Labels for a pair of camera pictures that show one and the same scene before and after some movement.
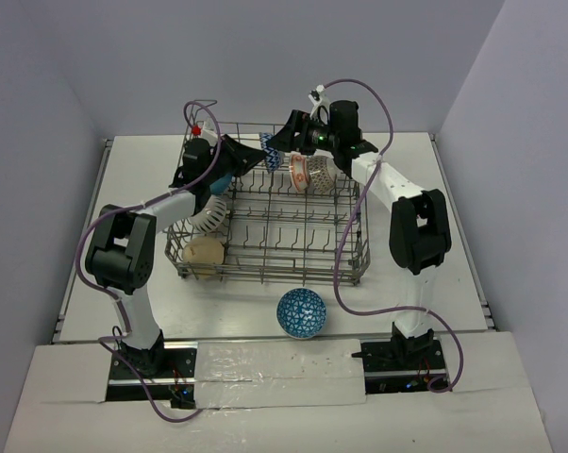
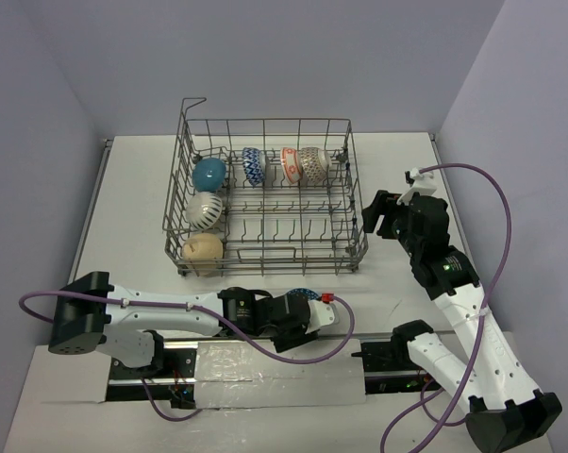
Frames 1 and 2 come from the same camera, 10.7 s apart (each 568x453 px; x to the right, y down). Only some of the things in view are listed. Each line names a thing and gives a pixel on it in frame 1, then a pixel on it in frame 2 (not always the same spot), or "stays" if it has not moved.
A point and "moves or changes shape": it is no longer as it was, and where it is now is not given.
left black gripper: x=224 y=154 to x=298 y=330
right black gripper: x=286 y=141 to x=384 y=202
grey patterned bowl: x=323 y=170 moves or changes shape
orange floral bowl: x=300 y=171 moves or changes shape
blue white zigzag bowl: x=274 y=159 to x=254 y=165
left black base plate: x=168 y=368 stays
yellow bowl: x=203 y=257 stays
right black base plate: x=401 y=364 stays
